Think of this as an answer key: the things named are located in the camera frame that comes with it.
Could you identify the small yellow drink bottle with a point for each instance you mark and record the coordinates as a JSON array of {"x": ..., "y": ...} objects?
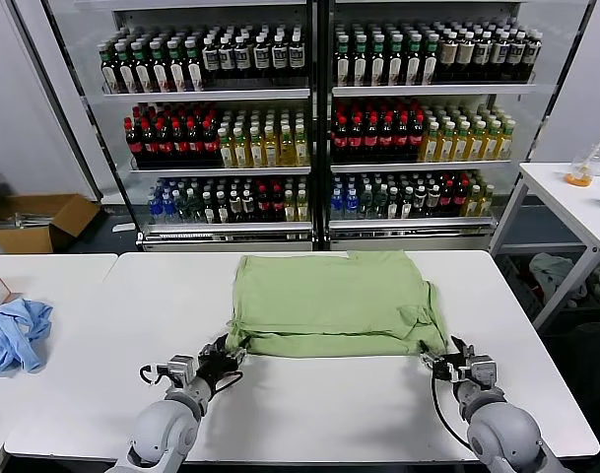
[
  {"x": 303, "y": 209},
  {"x": 486, "y": 202},
  {"x": 473, "y": 203},
  {"x": 290, "y": 209}
]

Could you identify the small dark bottle white label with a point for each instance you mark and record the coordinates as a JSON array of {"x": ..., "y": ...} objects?
[
  {"x": 209, "y": 212},
  {"x": 223, "y": 212},
  {"x": 407, "y": 206},
  {"x": 393, "y": 207}
]

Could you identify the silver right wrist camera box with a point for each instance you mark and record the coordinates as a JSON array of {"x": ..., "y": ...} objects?
[{"x": 484, "y": 372}]

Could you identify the small blue water bottle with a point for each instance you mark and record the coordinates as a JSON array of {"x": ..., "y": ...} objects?
[
  {"x": 351, "y": 207},
  {"x": 155, "y": 209},
  {"x": 169, "y": 209},
  {"x": 337, "y": 207}
]

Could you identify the glass door beverage cabinet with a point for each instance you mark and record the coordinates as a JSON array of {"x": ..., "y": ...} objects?
[
  {"x": 427, "y": 90},
  {"x": 206, "y": 94}
]

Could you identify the clear green tinted bottle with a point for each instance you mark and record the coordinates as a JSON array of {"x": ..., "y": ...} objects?
[
  {"x": 196, "y": 211},
  {"x": 366, "y": 206},
  {"x": 182, "y": 209},
  {"x": 380, "y": 206}
]

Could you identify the dark bottle blue white label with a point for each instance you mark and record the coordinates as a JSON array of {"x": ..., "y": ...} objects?
[
  {"x": 261, "y": 58},
  {"x": 243, "y": 59},
  {"x": 517, "y": 53},
  {"x": 500, "y": 53},
  {"x": 533, "y": 54},
  {"x": 226, "y": 59},
  {"x": 296, "y": 56},
  {"x": 279, "y": 57},
  {"x": 210, "y": 60},
  {"x": 483, "y": 53}
]

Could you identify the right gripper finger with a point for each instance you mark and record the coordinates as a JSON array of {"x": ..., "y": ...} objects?
[
  {"x": 436, "y": 363},
  {"x": 464, "y": 352}
]

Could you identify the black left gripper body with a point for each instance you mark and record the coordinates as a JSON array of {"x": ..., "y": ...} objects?
[{"x": 218, "y": 367}]

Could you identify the grey cloth pile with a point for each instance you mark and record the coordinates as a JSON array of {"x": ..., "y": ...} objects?
[{"x": 551, "y": 273}]

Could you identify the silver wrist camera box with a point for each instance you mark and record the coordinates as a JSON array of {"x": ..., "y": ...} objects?
[
  {"x": 181, "y": 369},
  {"x": 484, "y": 372}
]

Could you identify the small bottle brown label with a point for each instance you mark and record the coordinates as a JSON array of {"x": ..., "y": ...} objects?
[
  {"x": 236, "y": 207},
  {"x": 420, "y": 199},
  {"x": 249, "y": 207},
  {"x": 433, "y": 198}
]

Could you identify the small cola bottle red cap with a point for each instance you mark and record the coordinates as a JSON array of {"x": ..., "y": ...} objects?
[
  {"x": 264, "y": 204},
  {"x": 446, "y": 197},
  {"x": 460, "y": 197},
  {"x": 278, "y": 204}
]

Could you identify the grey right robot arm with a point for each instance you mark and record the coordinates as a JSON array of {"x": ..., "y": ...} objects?
[{"x": 506, "y": 438}]

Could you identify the yellow juice bottle white cap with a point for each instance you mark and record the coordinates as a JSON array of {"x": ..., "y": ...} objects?
[
  {"x": 256, "y": 152},
  {"x": 287, "y": 151},
  {"x": 272, "y": 152},
  {"x": 226, "y": 153},
  {"x": 302, "y": 150},
  {"x": 241, "y": 153}
]

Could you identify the dark tea bottle green cap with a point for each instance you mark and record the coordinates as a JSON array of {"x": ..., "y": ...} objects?
[
  {"x": 195, "y": 73},
  {"x": 144, "y": 74},
  {"x": 343, "y": 66},
  {"x": 378, "y": 66},
  {"x": 396, "y": 66},
  {"x": 414, "y": 65},
  {"x": 430, "y": 65},
  {"x": 127, "y": 74},
  {"x": 178, "y": 73},
  {"x": 360, "y": 66},
  {"x": 110, "y": 74},
  {"x": 160, "y": 74}
]

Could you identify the silver metal bars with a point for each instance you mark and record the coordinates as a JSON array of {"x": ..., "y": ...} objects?
[{"x": 31, "y": 220}]

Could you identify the glass flask orange liquid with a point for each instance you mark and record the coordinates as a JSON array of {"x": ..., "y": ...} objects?
[{"x": 578, "y": 180}]

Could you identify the white side table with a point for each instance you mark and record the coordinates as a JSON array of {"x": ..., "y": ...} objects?
[{"x": 560, "y": 207}]

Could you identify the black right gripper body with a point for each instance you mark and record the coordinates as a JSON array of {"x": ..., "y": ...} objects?
[{"x": 458, "y": 368}]

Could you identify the white paper scrap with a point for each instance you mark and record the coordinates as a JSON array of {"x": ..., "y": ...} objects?
[{"x": 124, "y": 227}]

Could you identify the yellow tea bottle green label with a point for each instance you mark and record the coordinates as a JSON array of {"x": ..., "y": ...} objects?
[
  {"x": 430, "y": 148},
  {"x": 506, "y": 145},
  {"x": 446, "y": 147},
  {"x": 478, "y": 146},
  {"x": 462, "y": 146},
  {"x": 493, "y": 145}
]

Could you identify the open cardboard box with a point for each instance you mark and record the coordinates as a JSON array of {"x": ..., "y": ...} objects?
[{"x": 68, "y": 222}]

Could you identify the dark bottle beige label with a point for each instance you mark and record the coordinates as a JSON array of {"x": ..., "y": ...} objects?
[
  {"x": 447, "y": 54},
  {"x": 465, "y": 53}
]

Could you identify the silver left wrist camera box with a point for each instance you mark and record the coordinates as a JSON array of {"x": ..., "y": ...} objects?
[{"x": 181, "y": 369}]

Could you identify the light green polo shirt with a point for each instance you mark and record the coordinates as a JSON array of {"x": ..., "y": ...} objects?
[{"x": 329, "y": 295}]

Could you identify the crumpled light blue shirt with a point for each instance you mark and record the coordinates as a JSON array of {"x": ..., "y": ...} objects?
[{"x": 14, "y": 340}]

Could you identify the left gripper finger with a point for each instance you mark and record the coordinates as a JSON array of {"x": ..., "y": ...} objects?
[
  {"x": 239, "y": 355},
  {"x": 215, "y": 346}
]

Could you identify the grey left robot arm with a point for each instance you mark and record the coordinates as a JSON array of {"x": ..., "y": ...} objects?
[{"x": 161, "y": 433}]

